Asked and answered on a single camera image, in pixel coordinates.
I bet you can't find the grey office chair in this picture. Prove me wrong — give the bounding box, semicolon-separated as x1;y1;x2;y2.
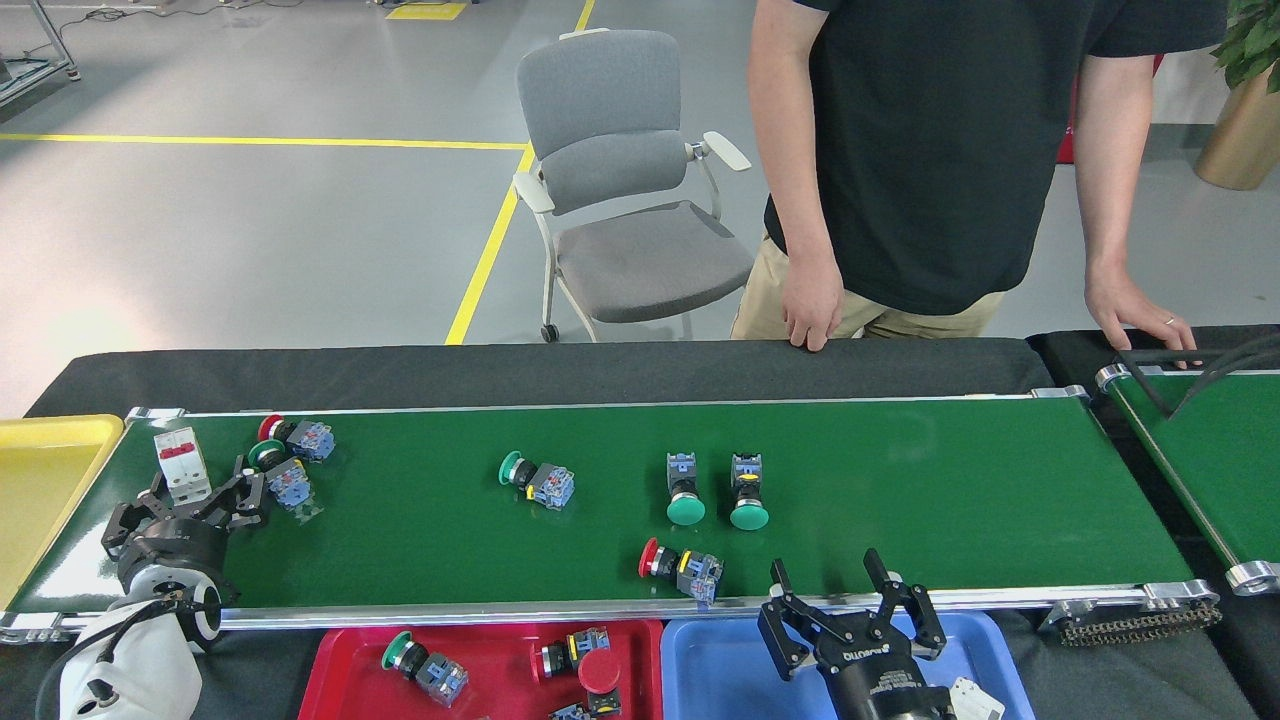
512;28;756;344

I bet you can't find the green conveyor belt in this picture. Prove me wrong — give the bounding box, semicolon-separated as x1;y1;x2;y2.
0;385;1221;646
1095;362;1280;596

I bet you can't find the person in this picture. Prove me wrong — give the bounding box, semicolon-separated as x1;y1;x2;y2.
730;0;1229;369

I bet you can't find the metal frame cart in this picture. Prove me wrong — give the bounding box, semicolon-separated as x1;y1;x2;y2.
0;0;81;106

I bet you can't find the green mushroom push button switch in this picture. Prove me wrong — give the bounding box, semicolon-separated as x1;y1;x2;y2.
381;630;470;709
247;438;316;513
498;450;577;512
665;451;707;528
728;452;771;532

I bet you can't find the red plastic tray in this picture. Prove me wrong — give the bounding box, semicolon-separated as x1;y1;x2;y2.
298;618;664;720

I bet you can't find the potted plant gold pot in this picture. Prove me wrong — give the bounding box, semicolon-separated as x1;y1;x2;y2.
1193;0;1280;191

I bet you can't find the red mushroom push button switch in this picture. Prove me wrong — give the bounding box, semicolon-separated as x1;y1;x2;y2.
577;650;624;719
257;413;337;464
638;537;725;604

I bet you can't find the person's right hand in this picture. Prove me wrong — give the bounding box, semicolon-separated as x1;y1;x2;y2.
780;252;846;353

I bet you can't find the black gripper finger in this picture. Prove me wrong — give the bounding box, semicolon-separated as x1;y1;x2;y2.
195;458;269;529
862;548;948;659
757;560;851;681
100;478;166;556

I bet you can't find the black cable loop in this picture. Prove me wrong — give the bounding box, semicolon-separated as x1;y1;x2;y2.
1115;333;1280;421

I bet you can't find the person's left hand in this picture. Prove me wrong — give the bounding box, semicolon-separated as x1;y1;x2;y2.
1085;268;1201;369

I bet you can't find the blue plastic tray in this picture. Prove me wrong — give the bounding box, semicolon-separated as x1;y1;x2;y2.
660;612;1036;720

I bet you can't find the black table cloth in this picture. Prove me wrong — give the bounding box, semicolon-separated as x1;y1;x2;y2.
0;338;1261;720
1028;323;1280;720

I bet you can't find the red fire extinguisher cabinet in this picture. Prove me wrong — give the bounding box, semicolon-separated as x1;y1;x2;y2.
1057;55;1166;164

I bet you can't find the black head push button switch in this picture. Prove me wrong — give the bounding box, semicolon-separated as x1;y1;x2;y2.
529;627;612;686

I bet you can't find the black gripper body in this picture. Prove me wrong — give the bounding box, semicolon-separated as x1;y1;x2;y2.
115;515;236;606
815;640;956;720

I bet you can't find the conveyor drive chain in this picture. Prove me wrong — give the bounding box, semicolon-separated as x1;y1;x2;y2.
1058;600;1223;646

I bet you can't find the yellow plastic tray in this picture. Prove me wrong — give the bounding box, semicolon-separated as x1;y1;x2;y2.
0;413;126;613

